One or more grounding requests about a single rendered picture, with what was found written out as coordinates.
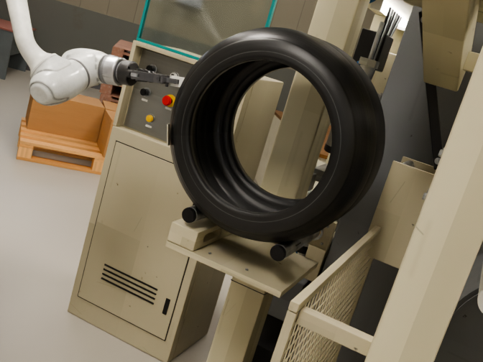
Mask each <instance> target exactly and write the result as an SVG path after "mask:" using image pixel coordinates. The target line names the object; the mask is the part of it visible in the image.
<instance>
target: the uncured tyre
mask: <svg viewBox="0 0 483 362"><path fill-rule="evenodd" d="M284 68H292V69H294V70H296V71H298V72H299V73H300V74H301V75H303V76H304V77H305V78H306V79H308V80H309V81H310V83H311V84H312V85H313V86H314V87H315V89H316V90H317V91H318V93H319V94H320V96H321V98H322V99H323V102H324V103H325V106H326V109H327V111H328V115H329V118H330V122H331V133H332V143H331V153H330V157H329V161H328V164H327V167H326V170H325V172H324V173H323V176H322V178H321V179H320V181H319V183H318V184H317V185H316V187H315V188H314V189H313V190H312V191H311V193H310V194H309V195H307V196H306V197H305V198H302V199H291V198H283V197H280V196H277V195H273V194H272V193H270V192H267V191H266V190H264V189H262V188H261V187H260V186H259V185H257V184H256V183H255V182H254V181H253V180H252V179H251V178H250V177H249V175H248V174H247V173H246V172H245V170H244V168H243V167H242V165H241V163H240V161H239V158H238V157H237V154H236V150H235V146H234V120H235V116H236V112H237V109H238V107H239V104H240V103H241V101H242V99H243V97H244V96H245V94H246V93H247V91H248V90H249V89H250V88H251V87H252V86H253V85H254V84H255V83H256V82H257V81H258V80H259V79H261V78H263V77H264V76H266V75H268V74H269V73H272V72H274V71H276V70H280V69H284ZM384 149H385V118H384V114H383V110H382V105H381V102H380V98H379V96H378V94H377V92H376V89H375V87H374V85H373V84H372V82H371V80H370V79H369V77H368V75H367V74H366V73H365V71H364V70H363V69H362V67H361V66H360V65H359V64H358V63H357V62H356V61H355V60H354V59H353V58H352V57H351V56H350V55H348V54H347V53H345V52H344V51H343V50H341V49H340V48H338V47H337V46H335V45H333V44H331V43H329V42H327V41H325V40H322V39H319V38H317V37H314V36H312V35H309V34H306V33H304V32H300V31H298V30H294V29H288V28H282V27H263V28H256V29H251V30H247V31H244V32H240V33H238V34H235V35H233V36H231V37H229V38H227V39H225V40H223V41H221V42H219V43H218V44H217V45H215V46H213V47H212V48H211V49H210V50H208V51H207V52H206V53H205V54H204V55H202V56H201V57H200V58H199V60H198V61H197V62H196V63H195V64H194V65H193V67H192V68H191V69H190V70H189V72H188V74H187V75H186V77H185V78H184V80H183V82H182V84H181V86H180V88H179V90H178V93H177V95H176V98H175V102H174V104H173V108H172V114H171V119H170V150H171V155H172V160H173V164H174V167H175V171H176V173H177V175H178V178H179V181H180V183H181V185H182V186H183V189H184V191H185V192H186V194H187V195H188V197H189V198H190V199H191V201H192V202H193V204H194V205H195V206H196V207H197V209H199V211H200V212H202V214H204V215H205V217H207V218H208V219H209V220H210V221H212V222H213V223H215V224H216V225H217V226H219V227H220V228H222V229H224V230H225V231H228V232H229V233H232V234H234V235H237V236H240V237H242V238H247V239H251V240H254V241H261V242H270V243H278V242H286V241H294V240H298V239H301V238H305V237H307V236H310V235H312V234H314V233H317V232H319V231H321V230H322V229H324V228H325V227H327V226H329V225H330V224H332V223H333V222H334V221H337V220H338V219H340V218H341V217H342V216H344V215H345V214H347V213H348V212H349V211H350V210H351V209H352V208H354V207H355V206H356V205H357V204H358V203H359V201H360V200H361V199H362V198H363V197H364V196H365V195H366V193H367V191H368V190H369V188H370V187H371V186H372V183H373V182H374V179H375V177H376V176H377V173H378V171H379V168H380V165H381V162H382V158H383V154H384Z"/></svg>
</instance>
